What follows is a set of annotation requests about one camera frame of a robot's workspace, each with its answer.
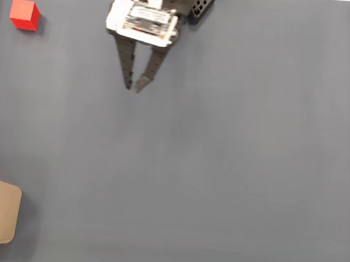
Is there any grey table mat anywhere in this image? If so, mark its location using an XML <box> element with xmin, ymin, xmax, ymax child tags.
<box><xmin>0</xmin><ymin>0</ymin><xmax>350</xmax><ymax>262</ymax></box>

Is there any red cube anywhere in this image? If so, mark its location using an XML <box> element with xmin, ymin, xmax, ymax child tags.
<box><xmin>7</xmin><ymin>0</ymin><xmax>42</xmax><ymax>33</ymax></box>

